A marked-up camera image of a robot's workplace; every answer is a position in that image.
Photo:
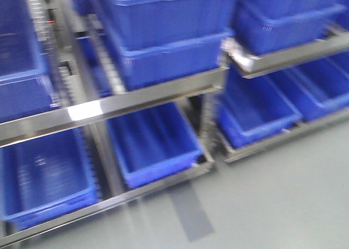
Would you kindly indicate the blue plastic bin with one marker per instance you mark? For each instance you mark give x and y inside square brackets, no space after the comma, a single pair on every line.
[45,178]
[152,144]

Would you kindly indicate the blue bin lower right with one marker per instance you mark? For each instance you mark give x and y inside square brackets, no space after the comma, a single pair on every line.
[252,110]

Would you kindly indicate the blue plastic bin centre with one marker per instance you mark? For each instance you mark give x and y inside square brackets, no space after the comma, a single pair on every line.
[152,144]

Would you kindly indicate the blue plastic bin left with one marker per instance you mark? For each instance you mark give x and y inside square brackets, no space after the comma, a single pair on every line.
[45,178]

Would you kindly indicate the stainless steel shelf rack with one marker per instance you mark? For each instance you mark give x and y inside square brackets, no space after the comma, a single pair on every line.
[57,27]

